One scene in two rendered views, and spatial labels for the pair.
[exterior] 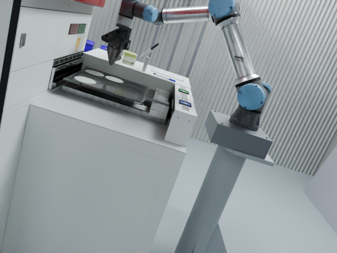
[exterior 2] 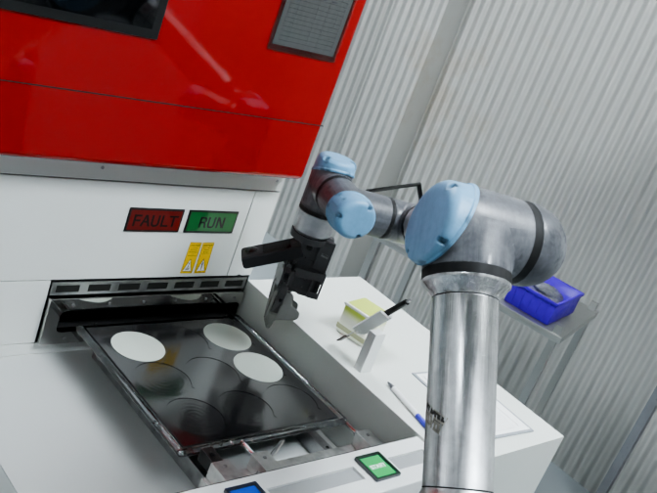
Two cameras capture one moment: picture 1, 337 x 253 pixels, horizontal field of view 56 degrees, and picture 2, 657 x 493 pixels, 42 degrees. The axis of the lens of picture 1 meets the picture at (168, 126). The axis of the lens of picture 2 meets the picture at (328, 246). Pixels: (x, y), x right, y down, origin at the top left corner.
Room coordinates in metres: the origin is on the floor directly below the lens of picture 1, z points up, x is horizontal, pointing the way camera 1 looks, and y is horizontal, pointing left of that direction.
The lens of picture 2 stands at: (0.65, -0.74, 1.70)
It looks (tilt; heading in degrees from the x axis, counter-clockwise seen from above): 20 degrees down; 46
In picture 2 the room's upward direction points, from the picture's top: 21 degrees clockwise
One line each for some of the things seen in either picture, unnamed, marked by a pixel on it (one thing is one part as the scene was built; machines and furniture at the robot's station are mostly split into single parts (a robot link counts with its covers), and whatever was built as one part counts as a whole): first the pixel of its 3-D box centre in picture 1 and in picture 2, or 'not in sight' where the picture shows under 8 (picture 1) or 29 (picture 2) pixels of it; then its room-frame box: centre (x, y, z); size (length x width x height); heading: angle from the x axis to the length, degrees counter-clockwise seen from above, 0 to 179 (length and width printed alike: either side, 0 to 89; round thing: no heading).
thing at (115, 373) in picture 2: (103, 91); (126, 385); (1.35, 0.32, 0.90); 0.37 x 0.01 x 0.01; 95
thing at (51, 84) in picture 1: (68, 71); (149, 314); (1.49, 0.55, 0.89); 0.44 x 0.02 x 0.10; 5
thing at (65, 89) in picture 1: (114, 104); (163, 430); (1.41, 0.27, 0.84); 0.50 x 0.02 x 0.03; 95
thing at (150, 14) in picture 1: (146, 12); (354, 209); (1.66, 0.29, 1.27); 0.11 x 0.11 x 0.08; 72
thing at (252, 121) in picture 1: (246, 115); not in sight; (1.57, -0.36, 0.96); 0.15 x 0.15 x 0.10
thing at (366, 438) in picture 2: (162, 93); (373, 449); (1.73, 0.09, 0.89); 0.08 x 0.03 x 0.03; 95
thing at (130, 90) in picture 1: (110, 83); (212, 374); (1.53, 0.34, 0.90); 0.34 x 0.34 x 0.01; 5
